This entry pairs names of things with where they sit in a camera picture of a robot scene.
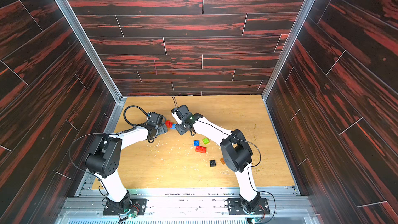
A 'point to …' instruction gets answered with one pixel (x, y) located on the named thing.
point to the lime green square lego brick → (205, 140)
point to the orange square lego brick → (222, 160)
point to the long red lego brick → (200, 149)
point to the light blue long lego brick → (173, 127)
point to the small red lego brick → (169, 124)
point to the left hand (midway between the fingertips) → (160, 129)
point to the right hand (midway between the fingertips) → (184, 124)
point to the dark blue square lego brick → (196, 143)
